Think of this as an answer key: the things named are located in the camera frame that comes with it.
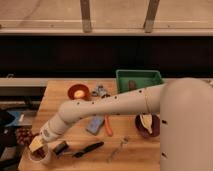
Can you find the black-handled kitchen tool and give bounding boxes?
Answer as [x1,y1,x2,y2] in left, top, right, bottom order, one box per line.
[52,140,105,159]

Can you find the small metal cup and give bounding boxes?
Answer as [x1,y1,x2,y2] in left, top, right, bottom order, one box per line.
[101,94,110,99]

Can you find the orange-red bowl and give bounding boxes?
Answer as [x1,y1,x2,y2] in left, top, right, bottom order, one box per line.
[67,84,90,100]

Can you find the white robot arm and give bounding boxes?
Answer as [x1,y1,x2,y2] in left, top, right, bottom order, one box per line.
[36,78,213,171]

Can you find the pale round fruit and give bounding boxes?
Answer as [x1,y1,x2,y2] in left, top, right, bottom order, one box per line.
[74,90,85,99]

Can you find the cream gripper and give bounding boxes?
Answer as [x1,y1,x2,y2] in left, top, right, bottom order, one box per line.
[29,133,49,158]

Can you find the silver fork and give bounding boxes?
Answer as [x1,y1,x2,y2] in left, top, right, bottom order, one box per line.
[106,136,129,163]

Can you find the white paper cup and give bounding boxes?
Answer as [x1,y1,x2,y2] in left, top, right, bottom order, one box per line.
[29,147,51,165]

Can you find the green plastic tray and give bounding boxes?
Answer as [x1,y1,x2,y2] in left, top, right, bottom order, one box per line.
[116,69,164,93]

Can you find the blue sponge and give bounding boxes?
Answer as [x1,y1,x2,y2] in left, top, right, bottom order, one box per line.
[86,116,104,135]

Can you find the dark red grape bunch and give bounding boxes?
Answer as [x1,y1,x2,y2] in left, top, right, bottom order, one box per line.
[15,127,37,146]

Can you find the dark brown block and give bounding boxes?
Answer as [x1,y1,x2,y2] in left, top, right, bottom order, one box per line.
[128,80,136,91]

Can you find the yellow corn cob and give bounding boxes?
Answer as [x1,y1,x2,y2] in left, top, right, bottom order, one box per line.
[140,114,152,134]

